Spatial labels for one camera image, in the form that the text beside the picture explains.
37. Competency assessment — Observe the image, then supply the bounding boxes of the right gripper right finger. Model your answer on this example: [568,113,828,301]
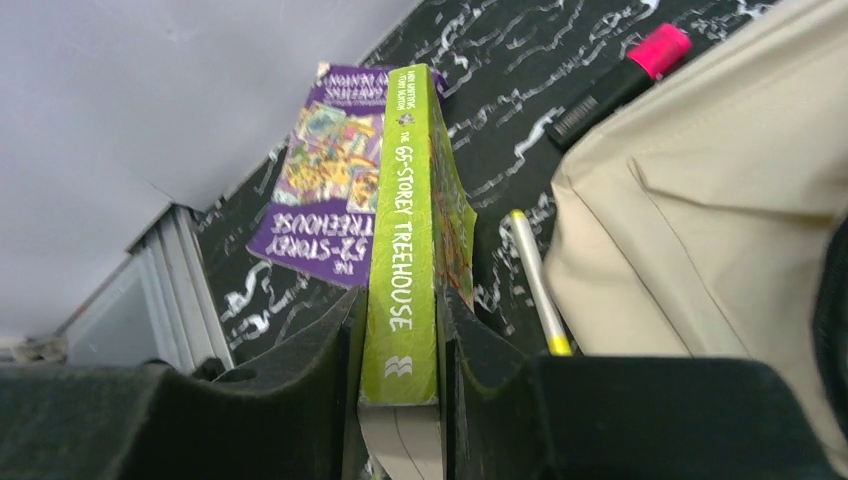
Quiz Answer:
[437,288,836,479]

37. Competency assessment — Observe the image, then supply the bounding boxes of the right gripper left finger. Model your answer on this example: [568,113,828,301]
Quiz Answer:
[1,288,367,479]

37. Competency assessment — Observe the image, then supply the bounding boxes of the green treehouse book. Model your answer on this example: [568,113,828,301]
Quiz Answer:
[358,64,476,479]

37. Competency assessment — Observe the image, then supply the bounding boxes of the cream canvas student bag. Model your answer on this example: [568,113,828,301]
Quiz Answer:
[545,1,847,471]

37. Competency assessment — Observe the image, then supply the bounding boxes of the white yellow highlighter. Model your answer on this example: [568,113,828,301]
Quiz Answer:
[509,209,573,356]

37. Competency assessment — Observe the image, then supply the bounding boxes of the purple treehouse book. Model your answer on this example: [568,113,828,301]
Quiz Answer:
[246,62,446,290]

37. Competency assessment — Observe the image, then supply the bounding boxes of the pink black highlighter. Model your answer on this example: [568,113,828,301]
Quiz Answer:
[545,23,693,152]

